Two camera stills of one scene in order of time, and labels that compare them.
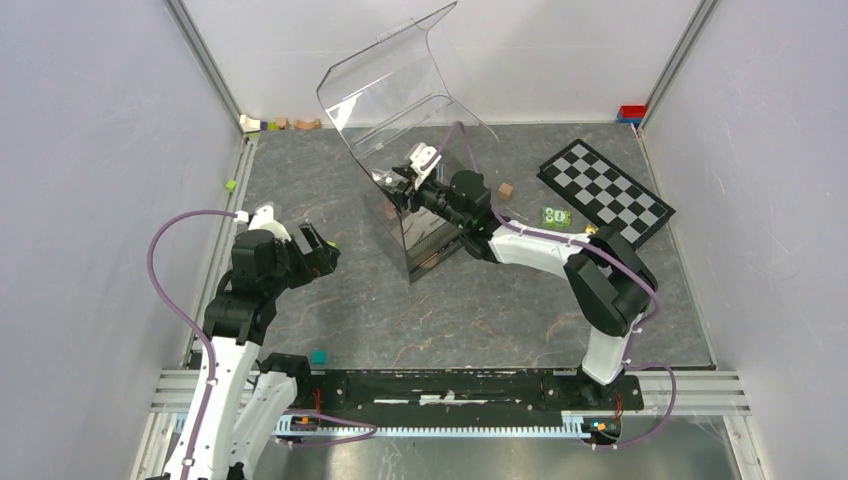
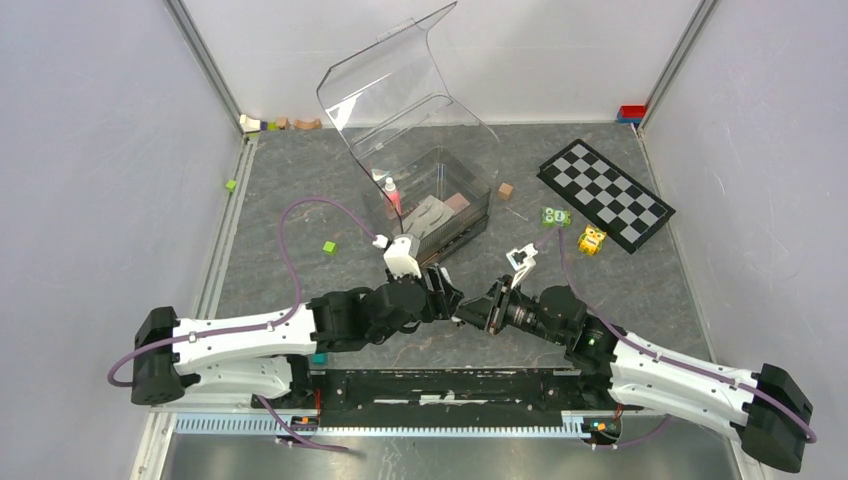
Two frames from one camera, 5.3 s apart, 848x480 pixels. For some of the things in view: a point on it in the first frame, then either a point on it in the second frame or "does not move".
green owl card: x=556 y=217 does not move
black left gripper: x=321 y=260 to x=443 y=301
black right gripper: x=401 y=198 to x=485 y=312
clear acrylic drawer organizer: x=387 y=98 does not move
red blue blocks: x=631 y=113 does not move
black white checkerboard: x=605 y=194 does not move
